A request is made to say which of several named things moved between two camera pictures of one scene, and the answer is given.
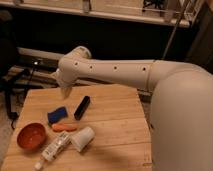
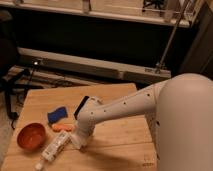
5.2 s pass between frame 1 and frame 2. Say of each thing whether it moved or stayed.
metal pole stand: stayed
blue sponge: stayed
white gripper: moved
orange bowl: stayed
